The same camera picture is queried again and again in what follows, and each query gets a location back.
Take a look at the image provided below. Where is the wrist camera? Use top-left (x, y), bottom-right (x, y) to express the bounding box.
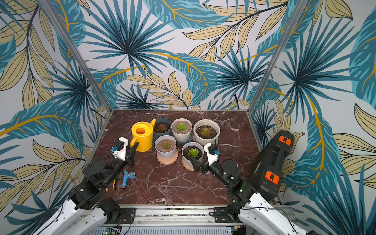
top-left (204, 143), bottom-right (220, 166)
top-left (111, 137), bottom-right (128, 162)

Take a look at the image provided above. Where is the white pot pink soil succulent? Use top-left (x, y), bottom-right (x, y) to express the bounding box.
top-left (155, 135), bottom-right (178, 165)

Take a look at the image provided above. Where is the white ribbed pot green succulent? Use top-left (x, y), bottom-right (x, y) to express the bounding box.
top-left (171, 118), bottom-right (193, 145)

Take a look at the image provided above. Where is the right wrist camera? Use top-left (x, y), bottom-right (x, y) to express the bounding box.
top-left (204, 143), bottom-right (220, 166)

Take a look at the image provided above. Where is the white pot dark soil succulent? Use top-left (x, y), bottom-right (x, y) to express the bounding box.
top-left (182, 142), bottom-right (204, 171)

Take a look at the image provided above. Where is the yellow watering can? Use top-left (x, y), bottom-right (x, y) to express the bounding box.
top-left (130, 119), bottom-right (156, 152)

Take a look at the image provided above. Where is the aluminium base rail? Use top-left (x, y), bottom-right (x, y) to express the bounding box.
top-left (43, 204), bottom-right (300, 235)

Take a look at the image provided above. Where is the blue spray nozzle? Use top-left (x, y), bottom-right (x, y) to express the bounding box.
top-left (121, 170), bottom-right (136, 189)

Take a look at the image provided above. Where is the metal frame post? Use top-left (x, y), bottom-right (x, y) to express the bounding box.
top-left (40, 0), bottom-right (113, 113)
top-left (247, 0), bottom-right (308, 116)

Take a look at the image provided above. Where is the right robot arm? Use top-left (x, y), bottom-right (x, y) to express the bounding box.
top-left (189, 130), bottom-right (315, 235)

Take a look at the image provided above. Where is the blue pot red succulent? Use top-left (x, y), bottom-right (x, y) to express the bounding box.
top-left (153, 117), bottom-right (171, 141)

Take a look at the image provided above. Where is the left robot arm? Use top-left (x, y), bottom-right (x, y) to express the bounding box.
top-left (35, 140), bottom-right (138, 235)

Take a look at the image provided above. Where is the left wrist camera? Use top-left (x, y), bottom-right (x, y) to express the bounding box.
top-left (111, 137), bottom-right (128, 162)

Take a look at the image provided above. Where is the large white round pot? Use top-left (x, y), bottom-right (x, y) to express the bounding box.
top-left (193, 119), bottom-right (220, 146)

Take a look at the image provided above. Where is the left metal frame post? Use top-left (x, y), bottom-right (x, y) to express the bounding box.
top-left (40, 0), bottom-right (113, 113)

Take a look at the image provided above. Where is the right metal frame post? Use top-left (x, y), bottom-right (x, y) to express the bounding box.
top-left (247, 0), bottom-right (308, 116)

